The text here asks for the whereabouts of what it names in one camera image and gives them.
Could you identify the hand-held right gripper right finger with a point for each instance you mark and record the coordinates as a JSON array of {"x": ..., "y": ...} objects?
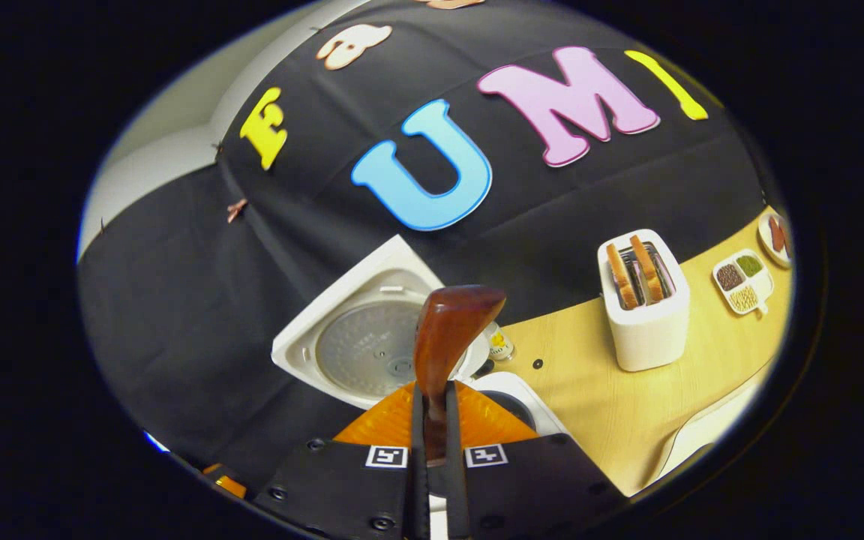
[{"x": 454, "y": 495}]

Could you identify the copper cloth clip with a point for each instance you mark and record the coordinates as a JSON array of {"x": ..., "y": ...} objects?
[{"x": 236, "y": 209}]

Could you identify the white round plate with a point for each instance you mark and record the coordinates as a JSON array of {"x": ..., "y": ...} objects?
[{"x": 765, "y": 240}]

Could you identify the brown wooden spoon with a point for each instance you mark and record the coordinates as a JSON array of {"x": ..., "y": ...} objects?
[{"x": 447, "y": 330}]

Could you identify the white rice cooker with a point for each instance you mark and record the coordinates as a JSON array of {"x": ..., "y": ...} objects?
[{"x": 304, "y": 345}]

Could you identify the black backdrop cloth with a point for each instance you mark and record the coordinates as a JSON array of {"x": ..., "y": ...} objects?
[{"x": 177, "y": 300}]

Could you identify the small glass bottle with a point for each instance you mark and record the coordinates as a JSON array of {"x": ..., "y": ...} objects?
[{"x": 499, "y": 345}]

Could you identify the red heart-shaped meat slice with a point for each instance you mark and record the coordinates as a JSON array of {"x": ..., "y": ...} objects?
[{"x": 777, "y": 234}]

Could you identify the white divided bean dish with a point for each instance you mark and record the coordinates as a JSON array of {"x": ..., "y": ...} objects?
[{"x": 758, "y": 283}]

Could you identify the white toaster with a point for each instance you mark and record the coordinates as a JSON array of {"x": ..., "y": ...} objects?
[{"x": 646, "y": 337}]

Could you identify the clear box of rice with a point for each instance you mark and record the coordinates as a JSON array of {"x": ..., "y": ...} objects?
[{"x": 709, "y": 427}]

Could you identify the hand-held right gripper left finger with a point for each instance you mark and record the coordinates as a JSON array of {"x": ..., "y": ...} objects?
[{"x": 419, "y": 495}]

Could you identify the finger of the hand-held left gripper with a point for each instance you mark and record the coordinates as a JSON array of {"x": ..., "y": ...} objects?
[{"x": 229, "y": 484}]

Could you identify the toasted bread slice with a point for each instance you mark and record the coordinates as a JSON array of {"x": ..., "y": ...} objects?
[
  {"x": 647, "y": 268},
  {"x": 622, "y": 277}
]

